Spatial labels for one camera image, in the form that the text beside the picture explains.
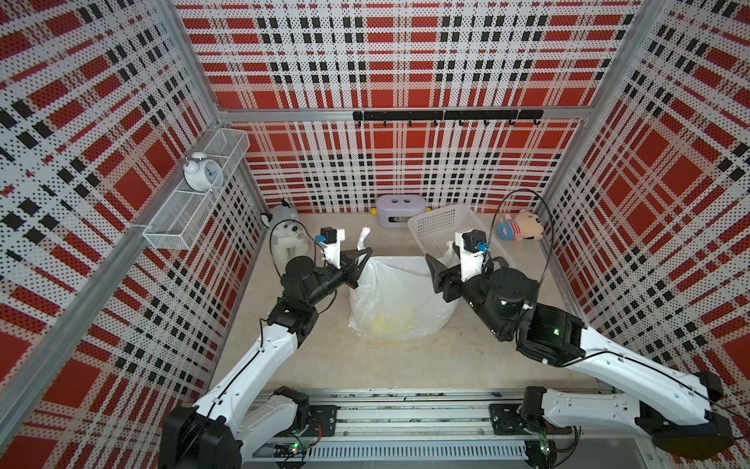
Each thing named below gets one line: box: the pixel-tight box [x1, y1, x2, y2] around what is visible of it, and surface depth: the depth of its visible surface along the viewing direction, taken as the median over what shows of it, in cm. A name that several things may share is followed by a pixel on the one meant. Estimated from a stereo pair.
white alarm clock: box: [183, 149, 224, 193], surface depth 73 cm
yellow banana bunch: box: [369, 312, 409, 338], surface depth 85 cm
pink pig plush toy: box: [495, 209, 545, 242], surface depth 110 cm
